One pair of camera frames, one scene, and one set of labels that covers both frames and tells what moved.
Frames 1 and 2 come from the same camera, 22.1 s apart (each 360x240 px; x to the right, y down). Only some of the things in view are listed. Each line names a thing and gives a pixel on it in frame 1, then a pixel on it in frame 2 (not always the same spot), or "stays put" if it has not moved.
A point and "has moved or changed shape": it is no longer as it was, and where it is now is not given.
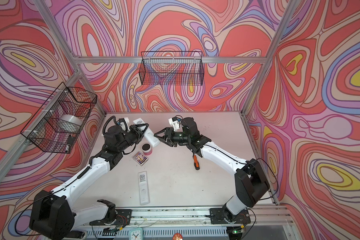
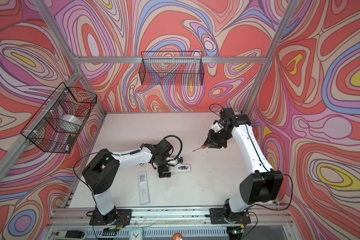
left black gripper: (138, 134) → (161, 172)
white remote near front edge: (143, 188) stays put
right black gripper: (168, 131) → (211, 141)
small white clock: (136, 233) stays put
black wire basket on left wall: (55, 125) stays put
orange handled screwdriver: (196, 163) has moved or changed shape
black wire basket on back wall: (171, 68) stays put
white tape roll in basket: (70, 123) stays put
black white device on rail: (75, 234) stays put
